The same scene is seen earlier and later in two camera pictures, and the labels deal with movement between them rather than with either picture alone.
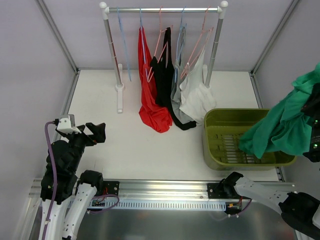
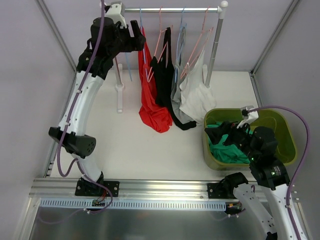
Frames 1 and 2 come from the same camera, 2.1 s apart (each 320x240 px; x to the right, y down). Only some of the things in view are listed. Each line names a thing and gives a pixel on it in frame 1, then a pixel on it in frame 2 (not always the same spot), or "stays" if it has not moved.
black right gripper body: [310, 107] -> [235, 135]
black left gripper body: [85, 134] -> [133, 39]
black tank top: [163, 72] stays
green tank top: [285, 127] -> [227, 153]
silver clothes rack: [120, 86] stays
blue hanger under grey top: [180, 42] stays
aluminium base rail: [138, 189] stays
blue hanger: [143, 45] stays
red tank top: [152, 112] stays
